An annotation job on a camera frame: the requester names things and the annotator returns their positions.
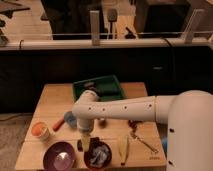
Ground brown bead cluster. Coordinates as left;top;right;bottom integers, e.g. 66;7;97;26
128;120;139;130

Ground white horizontal rail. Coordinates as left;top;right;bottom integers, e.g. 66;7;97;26
0;38;213;51

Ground black eraser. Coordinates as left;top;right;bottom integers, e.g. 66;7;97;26
76;136;101;152

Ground purple bowl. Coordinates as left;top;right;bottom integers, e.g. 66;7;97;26
43;141;76;171

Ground metal fork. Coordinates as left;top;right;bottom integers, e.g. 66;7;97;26
130;132;159;154

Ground red bowl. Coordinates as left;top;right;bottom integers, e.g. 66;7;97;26
84;141;112;170

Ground grey post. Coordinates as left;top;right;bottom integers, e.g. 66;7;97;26
181;9;204;44
90;10;100;46

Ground grey post left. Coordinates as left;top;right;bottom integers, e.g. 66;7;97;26
90;10;100;46

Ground crumpled grey paper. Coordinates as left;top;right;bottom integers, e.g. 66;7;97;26
90;145;109;168

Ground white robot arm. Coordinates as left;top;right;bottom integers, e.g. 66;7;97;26
72;90;213;171

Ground orange filled cup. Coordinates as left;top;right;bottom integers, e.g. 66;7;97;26
31;122;50;141

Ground green plastic tray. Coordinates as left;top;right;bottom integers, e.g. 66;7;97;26
73;75;125;101

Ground grey post right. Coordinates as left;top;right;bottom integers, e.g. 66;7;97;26
181;9;204;44

